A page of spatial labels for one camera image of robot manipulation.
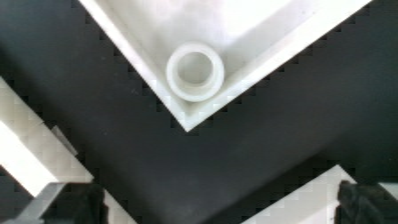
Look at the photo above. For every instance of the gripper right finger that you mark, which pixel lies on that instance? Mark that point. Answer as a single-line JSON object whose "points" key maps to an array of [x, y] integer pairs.
{"points": [[367, 204]]}

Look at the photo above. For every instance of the white square tabletop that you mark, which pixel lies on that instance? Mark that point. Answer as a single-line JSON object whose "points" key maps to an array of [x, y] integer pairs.
{"points": [[206, 45]]}

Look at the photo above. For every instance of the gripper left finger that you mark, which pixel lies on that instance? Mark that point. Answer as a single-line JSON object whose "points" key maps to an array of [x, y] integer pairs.
{"points": [[69, 204]]}

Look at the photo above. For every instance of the white obstacle fence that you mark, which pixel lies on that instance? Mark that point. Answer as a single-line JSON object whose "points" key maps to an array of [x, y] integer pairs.
{"points": [[35, 155]]}

